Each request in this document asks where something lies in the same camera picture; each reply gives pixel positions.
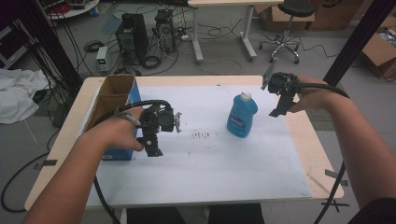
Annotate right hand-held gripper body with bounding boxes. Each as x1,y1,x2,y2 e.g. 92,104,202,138
261,58,301,96

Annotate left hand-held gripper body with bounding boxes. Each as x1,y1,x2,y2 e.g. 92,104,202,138
136,104,183,139

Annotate blue bottle with white cap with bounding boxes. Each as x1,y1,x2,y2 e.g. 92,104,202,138
226,90,259,139

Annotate cardboard box blue sides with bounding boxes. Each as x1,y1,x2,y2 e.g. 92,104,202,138
81,74,143,161

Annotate person's left hand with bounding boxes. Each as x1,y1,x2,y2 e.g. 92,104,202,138
82,106,146,157

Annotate white table mat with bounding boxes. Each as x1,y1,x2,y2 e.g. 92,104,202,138
86,84,313,208

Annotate small brown cardboard box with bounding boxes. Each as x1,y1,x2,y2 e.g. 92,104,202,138
257,4,316,32

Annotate black swivel stool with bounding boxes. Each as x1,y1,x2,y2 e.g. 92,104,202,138
258,0,318,65

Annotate grey bench power supply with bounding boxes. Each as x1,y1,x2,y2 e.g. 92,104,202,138
95,46,109,75

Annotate closed brown cardboard box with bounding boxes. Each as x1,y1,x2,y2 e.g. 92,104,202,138
307,0,364,32

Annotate black metal stand beam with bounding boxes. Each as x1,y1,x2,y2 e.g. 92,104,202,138
322,0,396,87

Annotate large black computer tower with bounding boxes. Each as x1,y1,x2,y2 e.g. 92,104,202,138
115,12,150,66

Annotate black tape strip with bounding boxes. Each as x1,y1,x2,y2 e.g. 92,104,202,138
324,169,348,188
33,159,59,171

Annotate white-legged desk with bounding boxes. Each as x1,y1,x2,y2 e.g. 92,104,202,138
187,0,285,65

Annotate small black computer tower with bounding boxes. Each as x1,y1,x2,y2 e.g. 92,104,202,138
154,8,177,53

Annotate open brown cardboard box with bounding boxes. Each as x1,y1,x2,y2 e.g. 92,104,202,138
360,14,396,79

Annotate black tape cross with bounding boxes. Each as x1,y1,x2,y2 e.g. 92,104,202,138
319,200,351,214

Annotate round white table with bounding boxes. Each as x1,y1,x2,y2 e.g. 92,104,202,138
38,0,101,21

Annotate person's dark sleeve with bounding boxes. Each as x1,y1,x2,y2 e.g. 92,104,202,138
347,196,396,224

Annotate white cloth heap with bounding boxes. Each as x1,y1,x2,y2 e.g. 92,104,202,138
0,68,49,125

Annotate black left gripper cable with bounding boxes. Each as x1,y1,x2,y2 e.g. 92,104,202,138
92,99,174,224

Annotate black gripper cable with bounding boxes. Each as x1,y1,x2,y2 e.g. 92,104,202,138
292,81,351,224
92,99,174,224

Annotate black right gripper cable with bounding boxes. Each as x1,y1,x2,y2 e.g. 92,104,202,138
292,81,351,224

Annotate coiled black cable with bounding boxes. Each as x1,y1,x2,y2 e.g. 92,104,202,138
83,39,106,53
141,54,163,70

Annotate black stand with cable bundle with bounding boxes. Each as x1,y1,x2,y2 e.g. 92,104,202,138
17,0,84,96

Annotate long black floor cable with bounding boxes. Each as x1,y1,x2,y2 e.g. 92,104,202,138
0,130,61,215

